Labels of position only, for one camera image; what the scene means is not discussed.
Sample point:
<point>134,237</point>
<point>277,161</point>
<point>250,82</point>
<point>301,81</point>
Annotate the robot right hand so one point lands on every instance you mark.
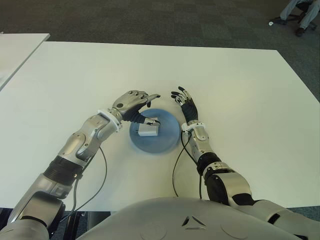
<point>191,111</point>

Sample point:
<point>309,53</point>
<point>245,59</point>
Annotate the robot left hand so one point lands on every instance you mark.
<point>130,102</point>

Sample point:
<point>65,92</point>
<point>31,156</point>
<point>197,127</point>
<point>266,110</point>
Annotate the white wall charger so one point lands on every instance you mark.
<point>148,130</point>

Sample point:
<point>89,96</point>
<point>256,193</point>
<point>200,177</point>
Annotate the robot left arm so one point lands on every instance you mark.
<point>82,140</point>

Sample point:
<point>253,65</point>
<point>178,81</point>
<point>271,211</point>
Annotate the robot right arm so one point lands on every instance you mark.
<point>232,182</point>

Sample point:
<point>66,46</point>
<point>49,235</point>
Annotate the blue plate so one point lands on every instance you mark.
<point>165,140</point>

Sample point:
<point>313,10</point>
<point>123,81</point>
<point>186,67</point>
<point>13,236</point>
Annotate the grey robot torso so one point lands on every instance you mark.
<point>187,220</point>

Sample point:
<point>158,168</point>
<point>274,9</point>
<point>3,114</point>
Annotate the white side table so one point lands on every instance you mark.
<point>17,55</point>

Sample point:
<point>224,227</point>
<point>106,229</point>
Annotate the black office chair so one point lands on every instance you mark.
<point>292,17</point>

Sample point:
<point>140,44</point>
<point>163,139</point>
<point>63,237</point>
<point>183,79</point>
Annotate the seated person in jeans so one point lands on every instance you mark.
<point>310,15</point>

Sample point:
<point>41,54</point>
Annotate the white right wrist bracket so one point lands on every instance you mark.
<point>187,126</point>

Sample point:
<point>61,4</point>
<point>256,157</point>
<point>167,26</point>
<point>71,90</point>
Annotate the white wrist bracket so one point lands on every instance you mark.
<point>187,126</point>
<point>110,115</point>

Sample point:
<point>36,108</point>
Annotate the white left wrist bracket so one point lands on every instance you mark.
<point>110,115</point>

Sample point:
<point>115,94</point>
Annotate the black robot stand frame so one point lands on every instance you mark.
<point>75,222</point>

